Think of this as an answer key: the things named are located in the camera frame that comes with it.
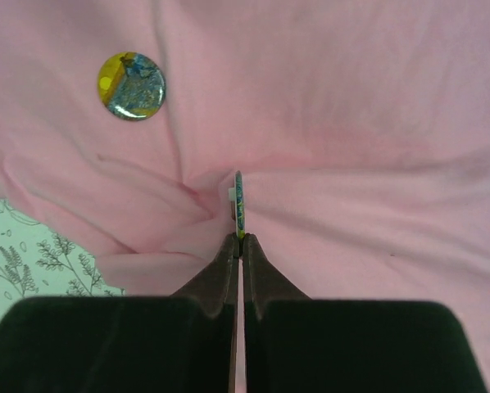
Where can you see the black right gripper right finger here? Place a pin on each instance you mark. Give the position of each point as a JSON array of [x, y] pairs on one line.
[[296, 344]]

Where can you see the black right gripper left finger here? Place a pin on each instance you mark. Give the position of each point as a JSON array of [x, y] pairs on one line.
[[184, 342]]

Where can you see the pink t-shirt garment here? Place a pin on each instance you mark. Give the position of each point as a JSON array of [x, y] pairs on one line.
[[361, 128]]

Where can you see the floral patterned table mat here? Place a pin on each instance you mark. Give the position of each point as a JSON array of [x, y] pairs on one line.
[[37, 261]]

